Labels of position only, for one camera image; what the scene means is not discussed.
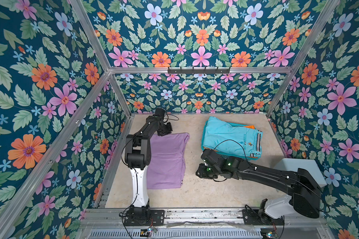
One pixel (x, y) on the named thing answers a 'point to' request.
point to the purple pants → (166, 167)
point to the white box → (310, 165)
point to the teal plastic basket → (232, 139)
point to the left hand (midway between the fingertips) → (172, 128)
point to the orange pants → (252, 126)
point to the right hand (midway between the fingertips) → (196, 173)
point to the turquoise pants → (222, 136)
